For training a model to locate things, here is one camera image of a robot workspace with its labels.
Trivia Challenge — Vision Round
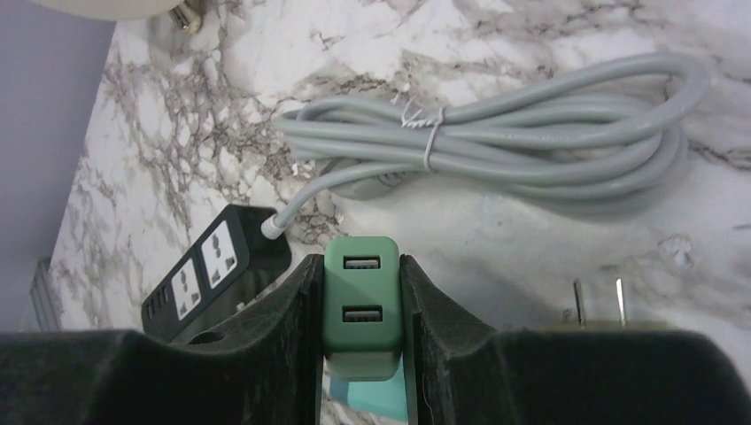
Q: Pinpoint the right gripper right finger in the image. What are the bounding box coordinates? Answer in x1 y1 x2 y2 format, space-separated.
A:
399 255 750 424

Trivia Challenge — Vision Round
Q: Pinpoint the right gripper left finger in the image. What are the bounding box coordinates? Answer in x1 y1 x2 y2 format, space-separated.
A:
1 255 324 424

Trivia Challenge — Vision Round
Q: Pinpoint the teal usb charger plug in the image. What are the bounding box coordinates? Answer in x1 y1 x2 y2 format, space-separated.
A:
329 359 408 422

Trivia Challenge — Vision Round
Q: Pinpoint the black power strip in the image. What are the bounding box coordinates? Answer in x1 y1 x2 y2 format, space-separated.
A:
141 205 292 343

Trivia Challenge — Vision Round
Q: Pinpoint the yellow usb charger plug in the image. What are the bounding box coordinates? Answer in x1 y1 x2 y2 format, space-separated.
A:
550 276 671 332

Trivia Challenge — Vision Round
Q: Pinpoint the green usb charger plug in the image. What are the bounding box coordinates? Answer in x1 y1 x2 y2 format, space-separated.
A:
321 236 404 382

